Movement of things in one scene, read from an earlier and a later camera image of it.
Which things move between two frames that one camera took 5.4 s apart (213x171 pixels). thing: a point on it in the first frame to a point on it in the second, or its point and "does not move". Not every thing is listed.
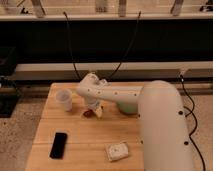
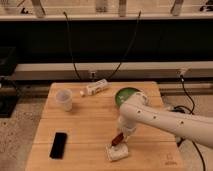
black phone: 59,146 does not move
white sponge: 116,151 does not move
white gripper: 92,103 to 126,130
